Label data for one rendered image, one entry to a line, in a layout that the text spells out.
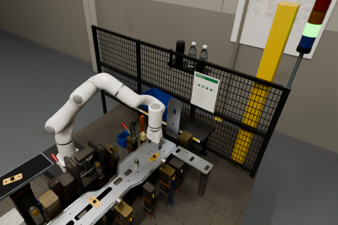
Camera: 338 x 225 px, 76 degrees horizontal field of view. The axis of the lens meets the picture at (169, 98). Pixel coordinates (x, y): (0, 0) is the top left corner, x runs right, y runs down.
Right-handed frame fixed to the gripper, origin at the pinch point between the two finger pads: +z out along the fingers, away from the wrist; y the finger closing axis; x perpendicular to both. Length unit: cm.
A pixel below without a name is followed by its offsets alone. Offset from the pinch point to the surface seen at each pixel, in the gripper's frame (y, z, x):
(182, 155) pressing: 14.8, 12.2, 13.8
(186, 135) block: 8.7, 6.3, 26.7
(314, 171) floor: 116, 113, 179
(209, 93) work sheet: 10, -19, 54
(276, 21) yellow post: 40, -78, 58
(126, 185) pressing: 1.1, 11.9, -28.0
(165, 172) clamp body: 15.9, 7.5, -8.1
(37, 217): -17, 7, -71
